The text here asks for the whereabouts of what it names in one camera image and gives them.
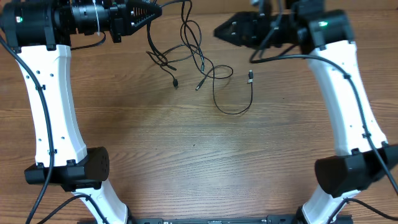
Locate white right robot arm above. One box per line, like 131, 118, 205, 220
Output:
214, 9, 397, 223

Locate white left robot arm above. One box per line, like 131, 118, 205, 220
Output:
1, 1, 162, 223

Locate brown cardboard wall panel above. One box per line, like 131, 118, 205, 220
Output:
157, 0, 279, 16

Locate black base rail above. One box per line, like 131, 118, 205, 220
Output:
77, 213, 354, 224

